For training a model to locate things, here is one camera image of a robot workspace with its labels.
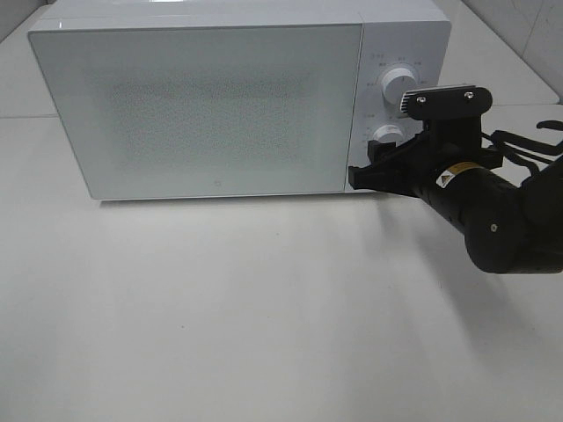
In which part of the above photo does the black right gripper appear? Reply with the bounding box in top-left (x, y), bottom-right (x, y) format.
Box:
top-left (347, 117), bottom-right (502, 197)

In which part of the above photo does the white microwave knob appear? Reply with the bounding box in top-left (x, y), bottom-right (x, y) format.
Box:
top-left (373, 124), bottom-right (406, 144)
top-left (379, 64), bottom-right (418, 105)

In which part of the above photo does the white microwave door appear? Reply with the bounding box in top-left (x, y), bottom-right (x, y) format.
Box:
top-left (29, 25), bottom-right (362, 200)

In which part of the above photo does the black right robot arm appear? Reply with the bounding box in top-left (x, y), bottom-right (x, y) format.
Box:
top-left (348, 118), bottom-right (562, 274)

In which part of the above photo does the white microwave oven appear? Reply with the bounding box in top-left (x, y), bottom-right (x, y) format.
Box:
top-left (27, 1), bottom-right (451, 194)

